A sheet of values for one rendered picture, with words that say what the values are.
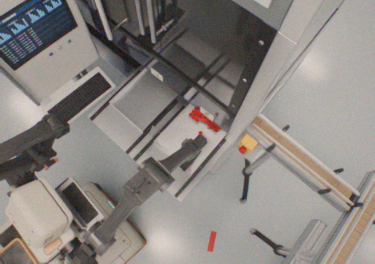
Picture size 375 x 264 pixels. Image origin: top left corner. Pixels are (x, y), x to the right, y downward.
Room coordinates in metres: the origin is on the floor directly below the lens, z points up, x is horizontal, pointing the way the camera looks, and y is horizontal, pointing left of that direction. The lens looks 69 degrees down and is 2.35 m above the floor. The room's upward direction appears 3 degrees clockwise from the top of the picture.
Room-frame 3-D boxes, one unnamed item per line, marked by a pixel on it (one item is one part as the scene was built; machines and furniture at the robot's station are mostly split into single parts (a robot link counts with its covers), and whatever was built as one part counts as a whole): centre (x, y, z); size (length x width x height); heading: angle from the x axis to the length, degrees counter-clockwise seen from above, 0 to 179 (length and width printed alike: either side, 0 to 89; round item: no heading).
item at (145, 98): (0.68, 0.21, 0.90); 0.34 x 0.26 x 0.04; 142
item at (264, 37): (0.48, -0.20, 1.40); 0.04 x 0.01 x 0.80; 52
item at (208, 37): (0.60, -0.05, 1.51); 0.43 x 0.01 x 0.59; 52
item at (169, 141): (0.47, -0.06, 0.90); 0.34 x 0.26 x 0.04; 142
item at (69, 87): (0.72, 0.68, 0.79); 0.45 x 0.28 x 0.03; 135
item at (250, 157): (0.43, -0.36, 0.87); 0.14 x 0.13 x 0.02; 142
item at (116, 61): (1.07, 0.56, 0.73); 1.98 x 0.01 x 0.25; 52
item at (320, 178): (0.34, -0.64, 0.92); 0.69 x 0.16 x 0.16; 52
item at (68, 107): (0.68, 0.64, 0.82); 0.40 x 0.14 x 0.02; 135
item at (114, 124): (0.52, 0.12, 0.87); 0.70 x 0.48 x 0.02; 52
